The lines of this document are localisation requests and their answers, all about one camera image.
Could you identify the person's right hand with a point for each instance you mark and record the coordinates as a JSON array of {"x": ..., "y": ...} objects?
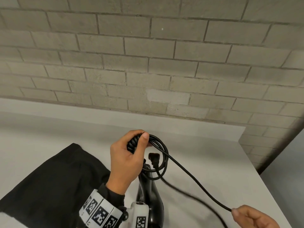
[{"x": 254, "y": 218}]

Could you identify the person's left hand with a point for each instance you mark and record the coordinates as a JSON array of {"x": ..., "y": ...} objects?
[{"x": 126, "y": 163}]

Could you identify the black hair dryer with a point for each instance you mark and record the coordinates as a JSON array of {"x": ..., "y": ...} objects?
[{"x": 150, "y": 199}]

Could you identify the black cloth drawstring bag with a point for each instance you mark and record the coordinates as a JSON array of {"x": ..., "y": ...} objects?
[{"x": 52, "y": 187}]

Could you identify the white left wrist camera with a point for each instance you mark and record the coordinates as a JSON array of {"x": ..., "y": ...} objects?
[{"x": 139, "y": 216}]

